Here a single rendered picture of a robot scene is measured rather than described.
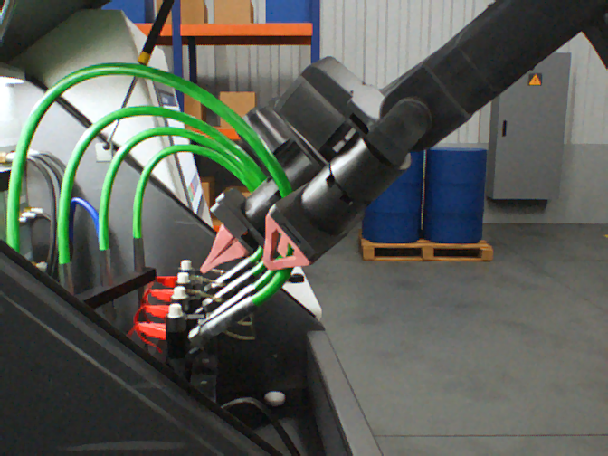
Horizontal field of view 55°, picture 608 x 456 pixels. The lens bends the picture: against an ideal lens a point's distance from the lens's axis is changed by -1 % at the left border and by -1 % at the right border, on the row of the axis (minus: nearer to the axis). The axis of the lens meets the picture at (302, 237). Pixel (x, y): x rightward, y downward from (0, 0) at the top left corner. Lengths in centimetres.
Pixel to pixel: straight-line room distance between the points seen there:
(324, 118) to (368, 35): 681
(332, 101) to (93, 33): 69
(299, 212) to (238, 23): 548
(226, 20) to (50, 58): 506
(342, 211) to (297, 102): 11
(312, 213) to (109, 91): 64
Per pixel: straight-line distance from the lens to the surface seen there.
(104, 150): 109
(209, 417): 47
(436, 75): 47
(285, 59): 726
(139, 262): 103
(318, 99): 52
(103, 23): 114
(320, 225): 57
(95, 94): 113
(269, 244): 62
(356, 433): 82
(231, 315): 67
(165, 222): 109
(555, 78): 752
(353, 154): 52
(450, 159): 559
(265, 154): 62
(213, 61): 736
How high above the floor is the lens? 137
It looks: 12 degrees down
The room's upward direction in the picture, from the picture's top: straight up
